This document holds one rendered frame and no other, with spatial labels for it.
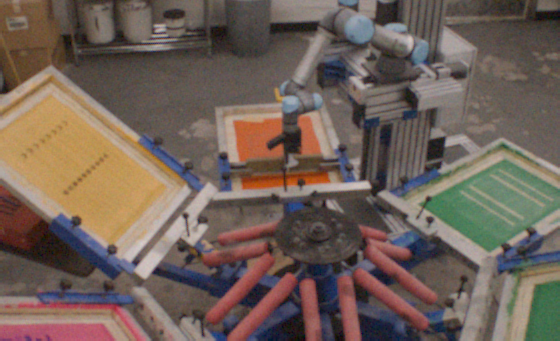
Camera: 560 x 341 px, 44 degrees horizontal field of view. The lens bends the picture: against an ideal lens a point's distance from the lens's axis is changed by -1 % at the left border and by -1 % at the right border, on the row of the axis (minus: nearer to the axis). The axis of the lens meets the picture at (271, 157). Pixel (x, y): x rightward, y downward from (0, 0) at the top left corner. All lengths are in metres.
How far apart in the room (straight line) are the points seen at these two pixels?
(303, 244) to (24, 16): 4.06
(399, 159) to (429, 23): 0.83
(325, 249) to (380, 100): 1.38
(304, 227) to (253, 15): 4.06
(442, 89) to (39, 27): 3.50
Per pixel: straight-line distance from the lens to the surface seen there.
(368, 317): 2.57
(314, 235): 2.40
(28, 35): 6.05
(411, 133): 4.08
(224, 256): 2.57
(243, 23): 6.36
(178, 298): 4.07
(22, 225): 2.94
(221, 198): 3.02
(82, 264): 2.94
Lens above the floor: 2.88
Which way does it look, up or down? 34 degrees down
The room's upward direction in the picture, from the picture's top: straight up
